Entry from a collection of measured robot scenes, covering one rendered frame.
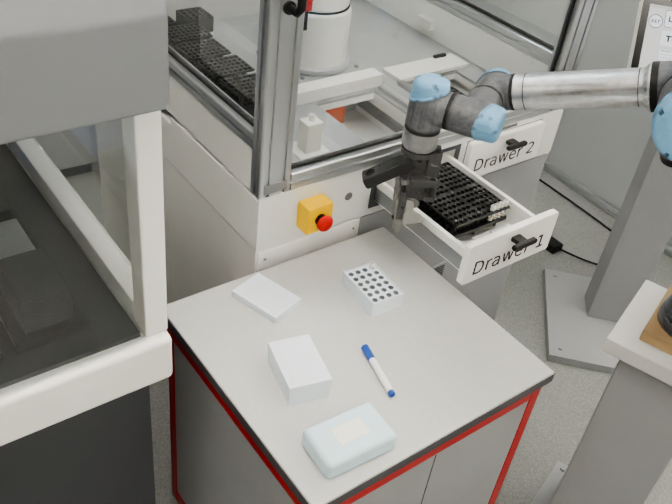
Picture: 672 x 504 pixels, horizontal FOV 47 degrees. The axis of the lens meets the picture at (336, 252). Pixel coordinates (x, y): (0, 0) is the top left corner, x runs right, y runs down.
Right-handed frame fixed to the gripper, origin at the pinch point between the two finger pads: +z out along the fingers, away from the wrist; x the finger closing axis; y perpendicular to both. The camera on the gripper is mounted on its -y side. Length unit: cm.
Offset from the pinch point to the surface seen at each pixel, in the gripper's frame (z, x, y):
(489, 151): 1.2, 38.3, 28.8
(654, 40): -20, 75, 79
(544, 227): 0.7, 4.1, 36.0
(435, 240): 4.0, 0.0, 10.3
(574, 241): 90, 125, 102
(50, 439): 22, -48, -65
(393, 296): 10.8, -12.9, 0.7
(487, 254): 1.8, -6.7, 20.8
